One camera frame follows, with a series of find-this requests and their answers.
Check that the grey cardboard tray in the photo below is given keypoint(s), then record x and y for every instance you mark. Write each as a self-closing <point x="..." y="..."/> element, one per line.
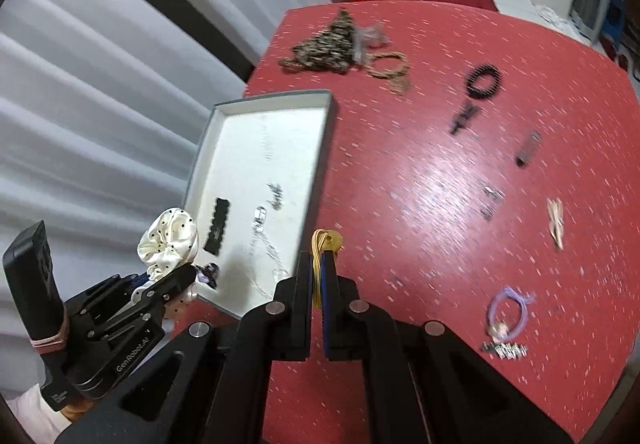
<point x="250" y="149"/>

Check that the beige hair clip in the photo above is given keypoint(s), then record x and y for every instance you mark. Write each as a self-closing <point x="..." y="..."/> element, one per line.
<point x="555" y="224"/>

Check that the black bow hair clip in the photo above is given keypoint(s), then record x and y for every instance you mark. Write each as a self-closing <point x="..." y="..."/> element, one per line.
<point x="462" y="117"/>

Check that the black flower hair clip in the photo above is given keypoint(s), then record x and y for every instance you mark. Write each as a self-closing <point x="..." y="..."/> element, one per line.
<point x="209" y="274"/>

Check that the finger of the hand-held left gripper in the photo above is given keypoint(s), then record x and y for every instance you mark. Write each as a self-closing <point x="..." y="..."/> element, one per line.
<point x="141" y="280"/>
<point x="172" y="281"/>

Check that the white polka dot scrunchie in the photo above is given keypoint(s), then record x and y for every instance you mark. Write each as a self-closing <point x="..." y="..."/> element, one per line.
<point x="165" y="239"/>

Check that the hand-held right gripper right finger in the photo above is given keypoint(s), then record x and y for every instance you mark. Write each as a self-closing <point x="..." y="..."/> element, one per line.
<point x="330" y="314"/>

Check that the person's left forearm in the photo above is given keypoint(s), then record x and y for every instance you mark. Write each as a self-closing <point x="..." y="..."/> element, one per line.
<point x="35" y="411"/>

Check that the white pleated curtain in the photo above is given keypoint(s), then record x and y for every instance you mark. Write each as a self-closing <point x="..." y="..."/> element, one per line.
<point x="100" y="74"/>

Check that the blue plastic stool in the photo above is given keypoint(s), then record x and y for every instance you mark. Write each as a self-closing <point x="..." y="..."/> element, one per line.
<point x="612" y="17"/>

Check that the small silver crystal clip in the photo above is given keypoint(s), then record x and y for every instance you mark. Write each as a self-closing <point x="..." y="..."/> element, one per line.
<point x="276" y="196"/>

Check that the white cloth on floor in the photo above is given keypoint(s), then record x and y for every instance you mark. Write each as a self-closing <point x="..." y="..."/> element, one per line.
<point x="550" y="14"/>

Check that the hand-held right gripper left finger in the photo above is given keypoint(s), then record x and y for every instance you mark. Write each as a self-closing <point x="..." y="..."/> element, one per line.
<point x="302" y="304"/>

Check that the small silver earring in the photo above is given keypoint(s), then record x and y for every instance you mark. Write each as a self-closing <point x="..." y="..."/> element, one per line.
<point x="492" y="192"/>

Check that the black scalloped snap clip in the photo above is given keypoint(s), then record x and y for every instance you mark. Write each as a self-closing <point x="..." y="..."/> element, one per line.
<point x="216" y="224"/>

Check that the clear plastic hair claw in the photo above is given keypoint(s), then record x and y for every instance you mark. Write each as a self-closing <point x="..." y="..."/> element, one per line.
<point x="370" y="37"/>

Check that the leopard print hair bow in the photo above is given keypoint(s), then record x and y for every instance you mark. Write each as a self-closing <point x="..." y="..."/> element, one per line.
<point x="325" y="44"/>

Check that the pink rubber band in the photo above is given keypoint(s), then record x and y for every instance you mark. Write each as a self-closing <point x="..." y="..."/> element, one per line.
<point x="50" y="340"/>

